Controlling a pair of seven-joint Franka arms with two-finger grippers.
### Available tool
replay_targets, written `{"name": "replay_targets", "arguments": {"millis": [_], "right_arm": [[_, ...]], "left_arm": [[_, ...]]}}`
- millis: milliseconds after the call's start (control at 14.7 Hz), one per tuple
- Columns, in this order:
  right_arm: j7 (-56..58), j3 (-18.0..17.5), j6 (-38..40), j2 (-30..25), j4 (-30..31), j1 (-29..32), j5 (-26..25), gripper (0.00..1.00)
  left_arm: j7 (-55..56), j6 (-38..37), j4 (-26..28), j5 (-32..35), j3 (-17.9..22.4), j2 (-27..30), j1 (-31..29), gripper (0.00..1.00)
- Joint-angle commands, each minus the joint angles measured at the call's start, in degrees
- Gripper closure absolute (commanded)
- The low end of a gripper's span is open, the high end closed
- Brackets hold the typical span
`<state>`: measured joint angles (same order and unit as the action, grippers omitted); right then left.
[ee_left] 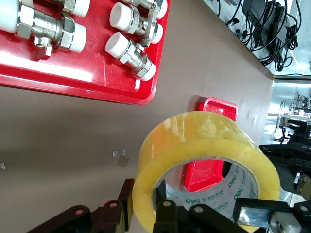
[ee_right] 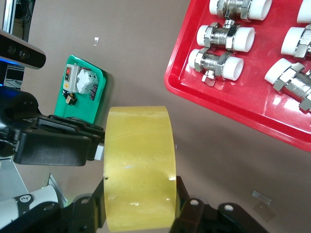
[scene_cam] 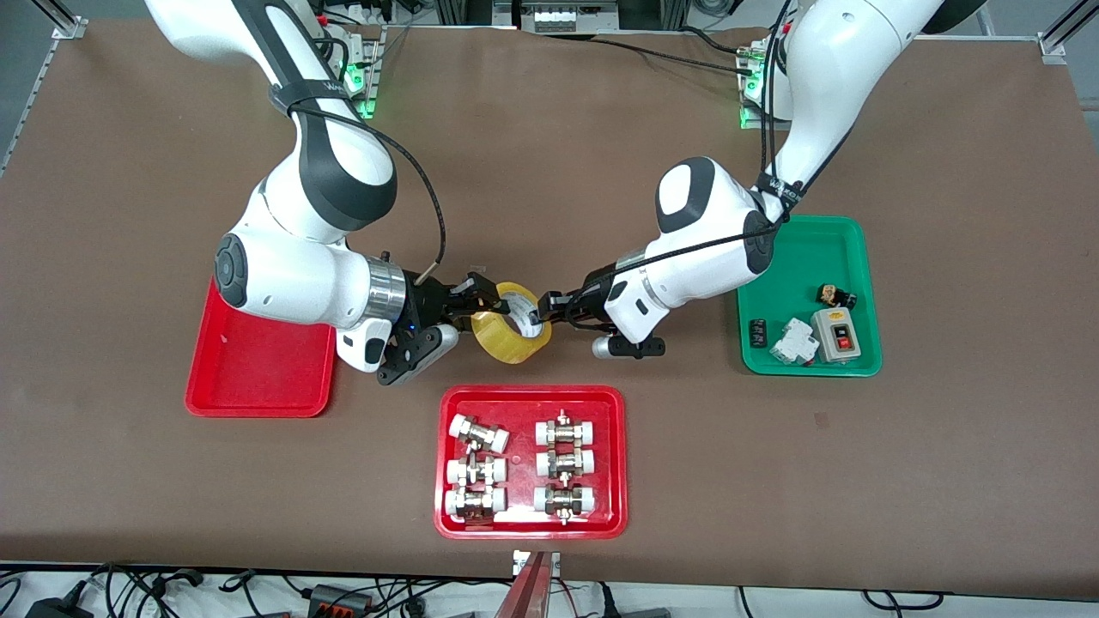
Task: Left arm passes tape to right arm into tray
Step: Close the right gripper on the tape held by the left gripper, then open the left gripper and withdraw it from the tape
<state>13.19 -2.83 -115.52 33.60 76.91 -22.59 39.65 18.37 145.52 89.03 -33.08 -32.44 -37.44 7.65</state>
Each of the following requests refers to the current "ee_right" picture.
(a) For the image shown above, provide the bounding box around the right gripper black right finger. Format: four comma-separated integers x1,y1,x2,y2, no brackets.
169,175,215,233

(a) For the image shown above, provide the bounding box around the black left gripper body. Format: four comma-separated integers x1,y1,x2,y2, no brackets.
0,84,41,160

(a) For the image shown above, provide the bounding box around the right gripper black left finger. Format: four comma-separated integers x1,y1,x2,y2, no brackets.
62,179,107,233

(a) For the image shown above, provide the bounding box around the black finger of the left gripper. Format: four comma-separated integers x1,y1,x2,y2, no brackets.
13,131,105,168
36,114,105,143

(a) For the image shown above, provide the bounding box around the yellow tape roll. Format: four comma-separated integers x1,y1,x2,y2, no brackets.
103,105,177,233

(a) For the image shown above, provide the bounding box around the green plastic tray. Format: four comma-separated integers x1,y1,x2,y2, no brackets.
53,55,108,124

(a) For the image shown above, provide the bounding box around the narrow clear tape strip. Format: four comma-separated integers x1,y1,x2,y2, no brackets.
252,190,272,203

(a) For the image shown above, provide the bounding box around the red tray holding valves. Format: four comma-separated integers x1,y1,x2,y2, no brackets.
164,0,311,152

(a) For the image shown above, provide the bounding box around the black and brown small component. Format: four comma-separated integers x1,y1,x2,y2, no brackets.
62,91,78,106

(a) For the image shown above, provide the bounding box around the small black electronic component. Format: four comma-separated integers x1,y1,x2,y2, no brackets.
89,84,99,101

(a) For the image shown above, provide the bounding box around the white circuit breaker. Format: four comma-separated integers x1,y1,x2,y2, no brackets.
76,68,99,95

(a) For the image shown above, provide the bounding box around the metal valve with white ends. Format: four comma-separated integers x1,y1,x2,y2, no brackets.
188,47,244,83
208,0,273,22
280,23,311,59
296,0,311,24
264,57,311,112
196,20,256,53

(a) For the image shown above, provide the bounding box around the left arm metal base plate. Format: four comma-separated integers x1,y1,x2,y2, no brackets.
47,172,69,207

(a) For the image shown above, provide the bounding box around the grey switch box red button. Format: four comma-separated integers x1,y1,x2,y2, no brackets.
62,63,81,94

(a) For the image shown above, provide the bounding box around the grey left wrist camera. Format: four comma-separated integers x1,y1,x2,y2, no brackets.
0,30,47,70

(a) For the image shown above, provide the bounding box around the aluminium frame post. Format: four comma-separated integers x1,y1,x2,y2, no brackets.
1,0,19,36

